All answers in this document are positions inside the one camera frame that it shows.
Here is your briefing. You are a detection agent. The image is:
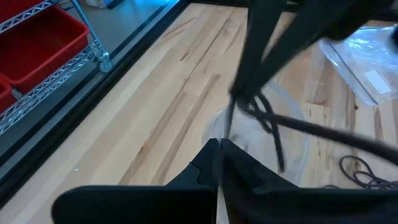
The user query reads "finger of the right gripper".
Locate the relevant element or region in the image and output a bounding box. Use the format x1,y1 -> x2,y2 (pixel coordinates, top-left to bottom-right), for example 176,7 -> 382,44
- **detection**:
231,0 -> 289,97
245,6 -> 327,102

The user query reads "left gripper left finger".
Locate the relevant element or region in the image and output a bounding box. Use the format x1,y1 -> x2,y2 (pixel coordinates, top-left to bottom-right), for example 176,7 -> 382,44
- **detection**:
51,138 -> 221,224

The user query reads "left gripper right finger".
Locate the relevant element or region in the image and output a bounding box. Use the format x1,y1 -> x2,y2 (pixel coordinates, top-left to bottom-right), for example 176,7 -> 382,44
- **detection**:
222,139 -> 398,224

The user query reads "clear plastic zip bag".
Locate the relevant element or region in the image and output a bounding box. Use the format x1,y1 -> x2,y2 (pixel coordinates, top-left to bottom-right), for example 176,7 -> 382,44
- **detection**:
201,80 -> 312,189
318,24 -> 398,106

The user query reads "black rubber bands heap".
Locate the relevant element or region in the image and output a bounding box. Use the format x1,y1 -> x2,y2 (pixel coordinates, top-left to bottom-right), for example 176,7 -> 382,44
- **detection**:
223,91 -> 398,190

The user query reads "grey cart caster wheel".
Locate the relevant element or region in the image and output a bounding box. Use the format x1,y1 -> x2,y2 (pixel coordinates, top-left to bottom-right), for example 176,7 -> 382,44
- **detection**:
98,52 -> 114,74

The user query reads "red plastic bin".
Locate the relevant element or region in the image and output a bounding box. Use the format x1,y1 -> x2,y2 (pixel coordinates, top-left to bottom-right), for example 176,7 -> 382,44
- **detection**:
0,0 -> 47,23
0,5 -> 90,94
0,73 -> 18,114

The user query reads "chrome wire shelving cart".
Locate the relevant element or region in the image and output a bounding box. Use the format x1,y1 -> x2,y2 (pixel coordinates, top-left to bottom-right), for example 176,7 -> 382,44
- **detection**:
0,0 -> 114,137

